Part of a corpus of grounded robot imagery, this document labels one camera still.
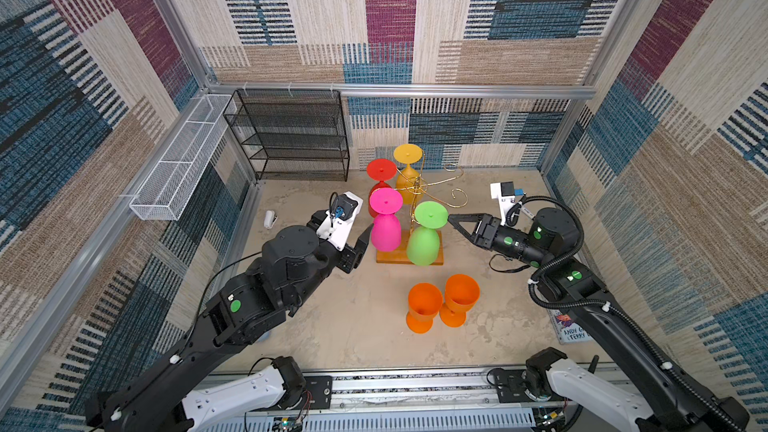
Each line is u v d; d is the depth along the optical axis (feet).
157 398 1.22
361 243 1.68
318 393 2.40
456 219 2.05
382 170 2.45
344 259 1.67
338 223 1.50
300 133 3.63
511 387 2.39
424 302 2.50
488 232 1.89
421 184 2.46
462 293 2.58
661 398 1.32
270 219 3.41
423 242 2.34
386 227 2.43
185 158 3.23
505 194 1.99
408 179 2.76
